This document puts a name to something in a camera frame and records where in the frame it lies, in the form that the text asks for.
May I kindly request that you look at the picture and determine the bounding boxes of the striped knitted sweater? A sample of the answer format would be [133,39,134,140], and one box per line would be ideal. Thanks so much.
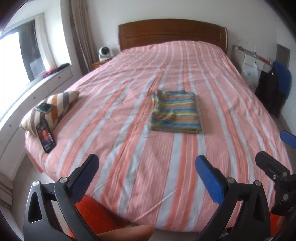
[149,89,202,133]

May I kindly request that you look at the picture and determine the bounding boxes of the dark clothes on bench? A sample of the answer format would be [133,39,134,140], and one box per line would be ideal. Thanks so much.
[43,63,70,78]

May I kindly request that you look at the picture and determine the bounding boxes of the orange fuzzy blanket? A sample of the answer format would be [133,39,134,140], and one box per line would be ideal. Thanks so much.
[49,194,285,241]

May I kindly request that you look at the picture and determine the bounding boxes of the blue cloth on chair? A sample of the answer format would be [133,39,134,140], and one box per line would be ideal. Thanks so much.
[273,61,292,100]

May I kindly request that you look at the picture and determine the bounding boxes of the smartphone with lit screen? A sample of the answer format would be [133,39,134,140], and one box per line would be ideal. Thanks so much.
[36,120,56,154]

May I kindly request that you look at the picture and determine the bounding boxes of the white plastic bag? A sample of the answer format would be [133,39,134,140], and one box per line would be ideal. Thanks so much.
[241,62,259,92]

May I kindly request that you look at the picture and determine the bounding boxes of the white desk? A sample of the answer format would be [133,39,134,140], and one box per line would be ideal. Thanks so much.
[232,45,273,72]

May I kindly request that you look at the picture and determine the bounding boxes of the pink striped bed cover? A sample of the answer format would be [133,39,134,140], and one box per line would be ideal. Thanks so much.
[25,41,291,232]

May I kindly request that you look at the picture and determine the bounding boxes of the smartphone on pillow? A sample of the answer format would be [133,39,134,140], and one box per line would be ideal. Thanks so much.
[35,102,55,113]

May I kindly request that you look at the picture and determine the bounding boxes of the striped throw pillow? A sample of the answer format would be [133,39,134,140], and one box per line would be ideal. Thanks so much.
[20,91,79,135]

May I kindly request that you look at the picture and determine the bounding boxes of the wooden nightstand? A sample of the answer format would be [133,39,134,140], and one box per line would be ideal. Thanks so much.
[92,58,112,70]

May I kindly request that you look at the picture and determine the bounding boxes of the beige curtain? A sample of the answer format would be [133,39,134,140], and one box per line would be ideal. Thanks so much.
[69,0,98,75]

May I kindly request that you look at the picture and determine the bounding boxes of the white round fan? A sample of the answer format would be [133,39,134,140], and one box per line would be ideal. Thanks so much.
[98,47,112,62]

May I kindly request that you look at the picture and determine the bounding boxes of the brown wooden headboard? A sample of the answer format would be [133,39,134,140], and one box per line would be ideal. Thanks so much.
[118,19,228,53]

